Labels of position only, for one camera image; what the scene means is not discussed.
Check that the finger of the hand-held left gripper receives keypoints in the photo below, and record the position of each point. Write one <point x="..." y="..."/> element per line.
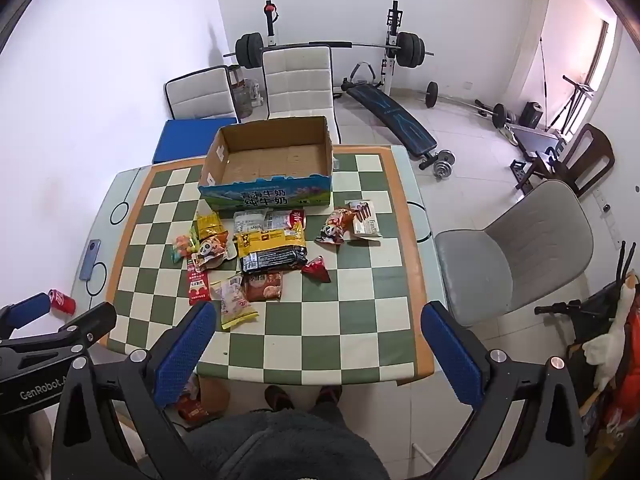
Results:
<point x="92" y="321"/>
<point x="27" y="311"/>

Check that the red soda can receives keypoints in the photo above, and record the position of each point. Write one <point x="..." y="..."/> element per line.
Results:
<point x="62" y="301"/>

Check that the black exercise machine frame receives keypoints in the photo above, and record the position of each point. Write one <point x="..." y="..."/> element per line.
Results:
<point x="575" y="91"/>

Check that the person's dark shoe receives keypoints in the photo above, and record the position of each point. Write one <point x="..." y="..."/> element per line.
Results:
<point x="277" y="399"/>
<point x="329" y="396"/>

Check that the tall white padded chair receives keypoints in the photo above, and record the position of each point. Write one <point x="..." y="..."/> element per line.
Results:
<point x="297" y="82"/>

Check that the large black yellow snack packet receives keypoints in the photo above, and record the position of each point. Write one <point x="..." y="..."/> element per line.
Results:
<point x="270" y="255"/>

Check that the white plush goose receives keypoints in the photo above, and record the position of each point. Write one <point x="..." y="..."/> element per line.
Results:
<point x="612" y="335"/>

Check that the brown snack packet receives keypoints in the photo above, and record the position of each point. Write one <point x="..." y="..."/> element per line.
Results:
<point x="262" y="287"/>

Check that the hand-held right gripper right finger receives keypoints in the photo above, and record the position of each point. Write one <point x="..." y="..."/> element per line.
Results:
<point x="450" y="360"/>

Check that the clear white snack packet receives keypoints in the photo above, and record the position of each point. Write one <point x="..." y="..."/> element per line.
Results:
<point x="250" y="220"/>

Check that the white barbell rack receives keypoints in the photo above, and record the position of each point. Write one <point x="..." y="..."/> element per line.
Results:
<point x="392" y="67"/>

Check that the brown cardboard piece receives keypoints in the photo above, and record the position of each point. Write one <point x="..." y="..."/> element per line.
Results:
<point x="215" y="395"/>

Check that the cardboard box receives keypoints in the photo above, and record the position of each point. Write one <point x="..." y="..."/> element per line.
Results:
<point x="270" y="160"/>

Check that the clear water jug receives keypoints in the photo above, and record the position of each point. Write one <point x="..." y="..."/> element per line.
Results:
<point x="243" y="100"/>

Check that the chrome dumbbell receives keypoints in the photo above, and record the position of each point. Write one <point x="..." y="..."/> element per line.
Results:
<point x="444" y="164"/>

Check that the red white snack packet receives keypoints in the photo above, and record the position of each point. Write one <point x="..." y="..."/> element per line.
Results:
<point x="290" y="219"/>

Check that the black scooter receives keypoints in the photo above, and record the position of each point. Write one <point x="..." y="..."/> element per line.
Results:
<point x="565" y="307"/>

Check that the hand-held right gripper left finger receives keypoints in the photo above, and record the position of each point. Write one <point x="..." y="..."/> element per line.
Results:
<point x="184" y="357"/>

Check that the white orange panda snack packet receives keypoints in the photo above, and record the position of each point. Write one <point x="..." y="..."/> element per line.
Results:
<point x="212" y="251"/>

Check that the long red snack packet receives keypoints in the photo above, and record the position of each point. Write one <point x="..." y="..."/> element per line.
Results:
<point x="198" y="287"/>

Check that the black blue sit-up bench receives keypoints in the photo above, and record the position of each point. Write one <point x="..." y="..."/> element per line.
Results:
<point x="395" y="112"/>

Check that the dark wooden chair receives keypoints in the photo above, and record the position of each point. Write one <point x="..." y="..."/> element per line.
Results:
<point x="595" y="150"/>

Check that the black router antennas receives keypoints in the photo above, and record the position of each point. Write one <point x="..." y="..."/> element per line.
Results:
<point x="622" y="260"/>

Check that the grey shell chair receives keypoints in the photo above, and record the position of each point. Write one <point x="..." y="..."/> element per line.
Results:
<point x="525" y="240"/>

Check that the barbell with black plates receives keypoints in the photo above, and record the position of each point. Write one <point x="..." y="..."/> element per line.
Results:
<point x="250" y="50"/>

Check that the white brown wafer packet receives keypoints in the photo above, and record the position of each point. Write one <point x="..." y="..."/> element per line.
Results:
<point x="365" y="222"/>

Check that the small white padded chair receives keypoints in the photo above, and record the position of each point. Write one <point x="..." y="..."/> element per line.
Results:
<point x="200" y="92"/>

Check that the small red snack packet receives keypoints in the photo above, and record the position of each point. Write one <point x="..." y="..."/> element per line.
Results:
<point x="316" y="269"/>

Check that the checkered table mat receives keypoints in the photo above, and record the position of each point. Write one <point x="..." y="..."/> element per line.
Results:
<point x="350" y="280"/>

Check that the blue-grey smartphone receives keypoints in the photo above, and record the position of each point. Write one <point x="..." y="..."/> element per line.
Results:
<point x="92" y="260"/>

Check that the colourful candy packet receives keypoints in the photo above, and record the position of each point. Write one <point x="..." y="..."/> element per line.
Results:
<point x="181" y="248"/>

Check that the person's grey fleece jacket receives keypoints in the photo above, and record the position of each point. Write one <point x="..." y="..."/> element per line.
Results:
<point x="285" y="450"/>

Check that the floor barbell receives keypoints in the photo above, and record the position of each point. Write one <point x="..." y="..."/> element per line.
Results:
<point x="431" y="94"/>

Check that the red box on floor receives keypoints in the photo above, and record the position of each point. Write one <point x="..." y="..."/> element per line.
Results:
<point x="193" y="408"/>

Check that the red panda snack packet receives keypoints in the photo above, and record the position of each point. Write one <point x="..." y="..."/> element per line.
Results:
<point x="332" y="230"/>

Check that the clear yellow-edged bread packet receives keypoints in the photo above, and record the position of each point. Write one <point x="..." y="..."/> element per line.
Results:
<point x="232" y="302"/>

